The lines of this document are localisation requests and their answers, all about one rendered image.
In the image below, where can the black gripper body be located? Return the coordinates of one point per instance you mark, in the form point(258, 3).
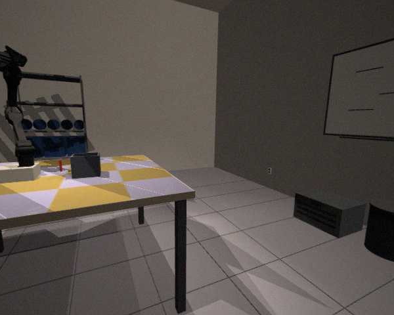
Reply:
point(5, 57)

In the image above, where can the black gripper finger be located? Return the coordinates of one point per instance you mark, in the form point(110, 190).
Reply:
point(15, 56)

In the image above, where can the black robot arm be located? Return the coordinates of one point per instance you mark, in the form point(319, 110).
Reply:
point(24, 146)

